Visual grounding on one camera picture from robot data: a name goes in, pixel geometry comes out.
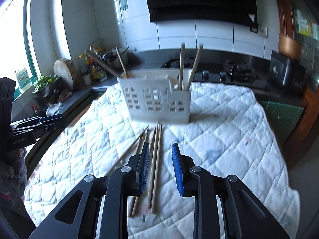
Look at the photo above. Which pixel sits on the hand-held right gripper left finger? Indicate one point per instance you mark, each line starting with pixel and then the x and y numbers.
pixel 145 164

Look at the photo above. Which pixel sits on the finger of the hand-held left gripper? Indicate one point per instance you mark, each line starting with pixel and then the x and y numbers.
pixel 37 120
pixel 39 130

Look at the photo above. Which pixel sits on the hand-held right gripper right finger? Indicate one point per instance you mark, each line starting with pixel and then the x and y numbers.
pixel 177 169

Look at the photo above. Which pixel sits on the pile of wooden chopsticks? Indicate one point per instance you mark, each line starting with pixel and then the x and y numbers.
pixel 157 166

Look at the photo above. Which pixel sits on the white plastic utensil holder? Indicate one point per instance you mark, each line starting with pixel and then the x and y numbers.
pixel 154 117

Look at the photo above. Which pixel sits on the grey dish rag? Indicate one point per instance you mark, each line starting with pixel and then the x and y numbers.
pixel 53 108

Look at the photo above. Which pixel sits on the steel bowl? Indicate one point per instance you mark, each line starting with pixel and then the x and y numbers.
pixel 44 92

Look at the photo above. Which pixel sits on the white detergent bottle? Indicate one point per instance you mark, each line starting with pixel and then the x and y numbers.
pixel 22 78

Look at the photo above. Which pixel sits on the ginger root pieces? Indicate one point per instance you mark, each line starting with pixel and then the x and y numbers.
pixel 64 94

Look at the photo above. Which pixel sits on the white quilted blanket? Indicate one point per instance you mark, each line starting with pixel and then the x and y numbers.
pixel 224 142

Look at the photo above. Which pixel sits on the round wooden cutting board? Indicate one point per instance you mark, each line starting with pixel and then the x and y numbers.
pixel 64 72

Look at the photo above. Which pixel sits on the small white jar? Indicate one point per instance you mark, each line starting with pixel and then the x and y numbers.
pixel 87 79

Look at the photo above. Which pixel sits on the bright window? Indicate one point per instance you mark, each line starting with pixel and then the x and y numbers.
pixel 12 42

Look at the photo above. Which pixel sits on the yellow cap glass bottle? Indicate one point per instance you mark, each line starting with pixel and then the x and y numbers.
pixel 83 58

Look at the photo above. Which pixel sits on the steel cooking pot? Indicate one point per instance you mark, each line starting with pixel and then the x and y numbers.
pixel 112 61

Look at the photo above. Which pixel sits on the black gas stove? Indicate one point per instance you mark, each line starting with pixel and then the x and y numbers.
pixel 236 69

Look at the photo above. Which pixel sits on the green cabinet front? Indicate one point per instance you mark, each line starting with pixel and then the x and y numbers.
pixel 281 114

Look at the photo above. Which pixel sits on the black rice cooker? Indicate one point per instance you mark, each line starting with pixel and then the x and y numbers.
pixel 286 72

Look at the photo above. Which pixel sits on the copper inner pot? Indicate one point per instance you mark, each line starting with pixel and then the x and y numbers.
pixel 289 46

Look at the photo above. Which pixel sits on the black range hood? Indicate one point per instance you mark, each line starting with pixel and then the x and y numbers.
pixel 199 0

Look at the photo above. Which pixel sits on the wooden glass-door cabinet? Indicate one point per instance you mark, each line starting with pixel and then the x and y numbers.
pixel 284 10

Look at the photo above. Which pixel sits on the green wall hook sticker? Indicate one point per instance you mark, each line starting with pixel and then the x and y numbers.
pixel 124 3

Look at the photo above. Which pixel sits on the black wall switch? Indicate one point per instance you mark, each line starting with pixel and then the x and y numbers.
pixel 253 28

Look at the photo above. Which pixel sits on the white wall outlet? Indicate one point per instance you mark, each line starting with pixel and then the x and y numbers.
pixel 262 31

